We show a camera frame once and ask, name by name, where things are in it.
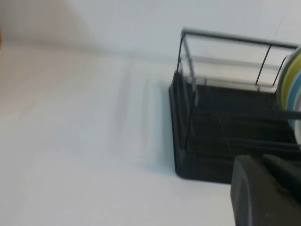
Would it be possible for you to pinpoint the yellow plate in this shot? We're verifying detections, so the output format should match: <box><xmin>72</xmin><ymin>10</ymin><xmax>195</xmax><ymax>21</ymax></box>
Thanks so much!
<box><xmin>282</xmin><ymin>49</ymin><xmax>301</xmax><ymax>112</ymax></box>

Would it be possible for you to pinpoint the green plate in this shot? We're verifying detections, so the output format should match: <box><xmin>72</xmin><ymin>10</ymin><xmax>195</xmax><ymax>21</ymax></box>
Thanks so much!
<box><xmin>276</xmin><ymin>44</ymin><xmax>301</xmax><ymax>110</ymax></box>

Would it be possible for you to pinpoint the black wire dish rack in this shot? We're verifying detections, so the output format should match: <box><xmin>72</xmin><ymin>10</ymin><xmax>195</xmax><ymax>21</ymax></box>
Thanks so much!
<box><xmin>175</xmin><ymin>27</ymin><xmax>301</xmax><ymax>151</ymax></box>

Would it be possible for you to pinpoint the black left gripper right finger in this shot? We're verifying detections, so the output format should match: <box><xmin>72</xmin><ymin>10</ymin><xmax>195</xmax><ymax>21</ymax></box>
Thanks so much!
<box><xmin>262</xmin><ymin>153</ymin><xmax>301</xmax><ymax>187</ymax></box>

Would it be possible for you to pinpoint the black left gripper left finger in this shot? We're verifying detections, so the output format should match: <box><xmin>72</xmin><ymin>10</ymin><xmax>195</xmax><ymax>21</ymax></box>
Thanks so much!
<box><xmin>231</xmin><ymin>154</ymin><xmax>301</xmax><ymax>226</ymax></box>

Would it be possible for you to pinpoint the blue plate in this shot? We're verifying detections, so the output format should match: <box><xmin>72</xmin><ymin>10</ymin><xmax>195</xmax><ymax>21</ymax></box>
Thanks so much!
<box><xmin>288</xmin><ymin>70</ymin><xmax>301</xmax><ymax>128</ymax></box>

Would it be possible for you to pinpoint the black plastic drip tray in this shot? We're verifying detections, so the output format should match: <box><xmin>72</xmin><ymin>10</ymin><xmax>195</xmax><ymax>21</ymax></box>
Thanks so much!
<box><xmin>168</xmin><ymin>70</ymin><xmax>301</xmax><ymax>186</ymax></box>

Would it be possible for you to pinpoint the pale grey plate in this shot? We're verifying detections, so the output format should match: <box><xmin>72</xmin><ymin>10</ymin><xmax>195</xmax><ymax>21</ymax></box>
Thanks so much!
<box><xmin>293</xmin><ymin>98</ymin><xmax>301</xmax><ymax>147</ymax></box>

